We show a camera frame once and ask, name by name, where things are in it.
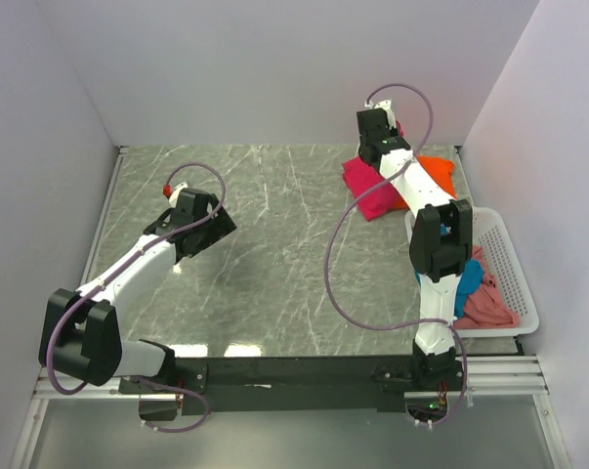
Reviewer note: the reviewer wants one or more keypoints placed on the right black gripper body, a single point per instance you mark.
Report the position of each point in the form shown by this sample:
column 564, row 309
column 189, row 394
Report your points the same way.
column 372, row 123

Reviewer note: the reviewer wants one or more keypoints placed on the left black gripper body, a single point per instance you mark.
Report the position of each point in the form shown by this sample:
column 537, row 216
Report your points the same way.
column 221, row 221

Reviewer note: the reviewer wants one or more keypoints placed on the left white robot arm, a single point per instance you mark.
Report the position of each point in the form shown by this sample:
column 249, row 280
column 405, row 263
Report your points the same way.
column 81, row 333

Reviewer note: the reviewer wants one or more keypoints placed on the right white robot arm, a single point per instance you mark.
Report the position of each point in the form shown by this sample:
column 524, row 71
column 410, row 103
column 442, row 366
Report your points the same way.
column 440, row 244

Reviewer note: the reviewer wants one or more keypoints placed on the orange folded t shirt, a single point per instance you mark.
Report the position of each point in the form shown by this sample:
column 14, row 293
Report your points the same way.
column 440, row 170

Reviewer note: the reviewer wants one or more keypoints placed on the white plastic laundry basket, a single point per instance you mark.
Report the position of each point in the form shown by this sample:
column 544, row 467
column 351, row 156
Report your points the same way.
column 491, row 235

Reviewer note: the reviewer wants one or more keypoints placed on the teal t shirt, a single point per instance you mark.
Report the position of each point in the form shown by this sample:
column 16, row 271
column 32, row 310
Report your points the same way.
column 469, row 283

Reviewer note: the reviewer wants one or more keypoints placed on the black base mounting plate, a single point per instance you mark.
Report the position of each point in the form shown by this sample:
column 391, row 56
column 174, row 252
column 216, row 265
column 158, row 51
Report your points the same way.
column 315, row 383

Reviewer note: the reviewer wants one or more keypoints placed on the salmon pink t shirt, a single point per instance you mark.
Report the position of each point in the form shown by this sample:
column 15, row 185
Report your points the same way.
column 485, row 309

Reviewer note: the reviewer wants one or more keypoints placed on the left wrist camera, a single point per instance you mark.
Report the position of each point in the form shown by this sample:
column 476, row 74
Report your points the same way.
column 172, row 193

